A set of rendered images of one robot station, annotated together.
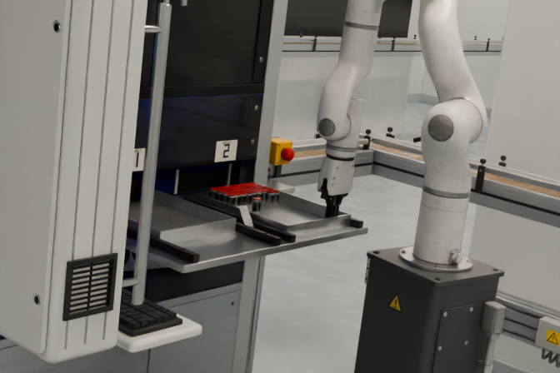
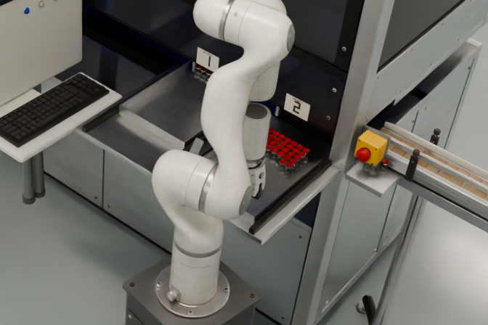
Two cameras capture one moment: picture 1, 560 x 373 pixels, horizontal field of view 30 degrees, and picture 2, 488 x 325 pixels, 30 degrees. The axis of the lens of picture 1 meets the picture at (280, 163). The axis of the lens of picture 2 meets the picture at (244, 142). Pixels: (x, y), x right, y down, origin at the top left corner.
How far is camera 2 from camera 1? 3.29 m
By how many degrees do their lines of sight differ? 76
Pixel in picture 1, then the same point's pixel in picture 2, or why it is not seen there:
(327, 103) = not seen: hidden behind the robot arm
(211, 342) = (277, 248)
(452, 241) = (172, 278)
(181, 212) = not seen: hidden behind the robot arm
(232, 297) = (300, 231)
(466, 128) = (157, 183)
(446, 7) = (227, 69)
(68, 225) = not seen: outside the picture
